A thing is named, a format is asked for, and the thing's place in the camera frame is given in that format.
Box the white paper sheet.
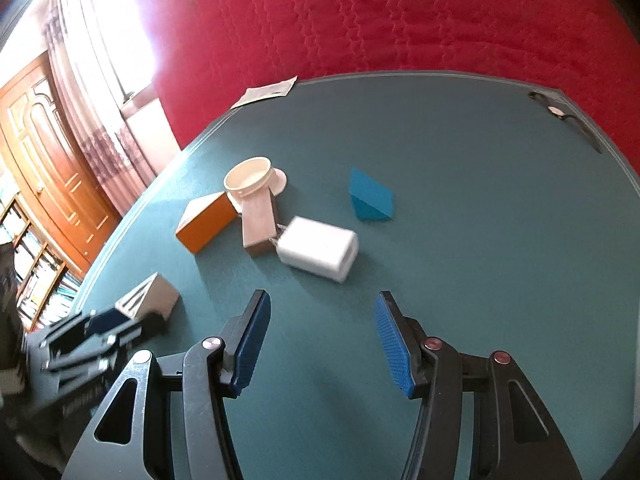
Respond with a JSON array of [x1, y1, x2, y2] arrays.
[[230, 76, 297, 109]]

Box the orange and white block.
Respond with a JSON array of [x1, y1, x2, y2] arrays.
[[175, 192, 238, 255]]

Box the brown wooden block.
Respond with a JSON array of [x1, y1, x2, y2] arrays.
[[241, 187, 281, 259]]

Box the red quilted blanket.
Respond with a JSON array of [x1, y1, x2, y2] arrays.
[[120, 0, 640, 181]]

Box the white charger adapter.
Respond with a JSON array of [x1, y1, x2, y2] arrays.
[[272, 216, 360, 283]]

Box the blue wedge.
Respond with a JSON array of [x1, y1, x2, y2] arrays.
[[348, 167, 397, 222]]

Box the cream plastic cup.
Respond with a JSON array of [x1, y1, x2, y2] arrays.
[[223, 156, 288, 201]]

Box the wooden door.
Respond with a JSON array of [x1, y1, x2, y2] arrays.
[[0, 52, 123, 273]]

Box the bookshelf with books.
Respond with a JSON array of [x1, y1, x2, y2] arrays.
[[0, 175, 83, 331]]

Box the white black-striped wedge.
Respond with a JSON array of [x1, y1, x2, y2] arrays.
[[114, 272, 180, 322]]

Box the pink patterned curtain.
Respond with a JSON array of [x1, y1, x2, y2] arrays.
[[42, 0, 161, 216]]

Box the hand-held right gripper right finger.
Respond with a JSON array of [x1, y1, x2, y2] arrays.
[[375, 290, 583, 480]]

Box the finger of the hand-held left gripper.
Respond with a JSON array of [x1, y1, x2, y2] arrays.
[[30, 308, 127, 353], [45, 312, 167, 378]]

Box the black strap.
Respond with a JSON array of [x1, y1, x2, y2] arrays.
[[528, 91, 603, 155]]

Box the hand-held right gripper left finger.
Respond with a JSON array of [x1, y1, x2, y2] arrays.
[[62, 289, 272, 480]]

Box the bright window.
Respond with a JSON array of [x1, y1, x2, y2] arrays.
[[75, 0, 161, 106]]

